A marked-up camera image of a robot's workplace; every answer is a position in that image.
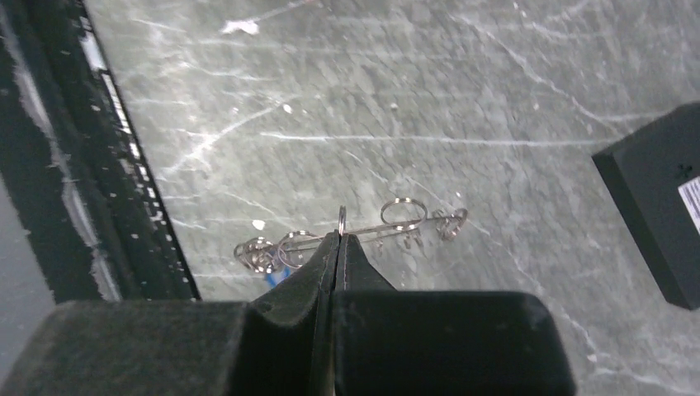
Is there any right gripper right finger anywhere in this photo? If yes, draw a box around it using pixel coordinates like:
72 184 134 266
333 235 577 395

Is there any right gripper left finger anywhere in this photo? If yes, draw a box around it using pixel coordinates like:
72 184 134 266
1 232 340 395

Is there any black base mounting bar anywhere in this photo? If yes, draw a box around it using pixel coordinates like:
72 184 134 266
1 1 200 304

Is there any black flat plate right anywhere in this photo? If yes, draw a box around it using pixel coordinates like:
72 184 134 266
592 102 699 310

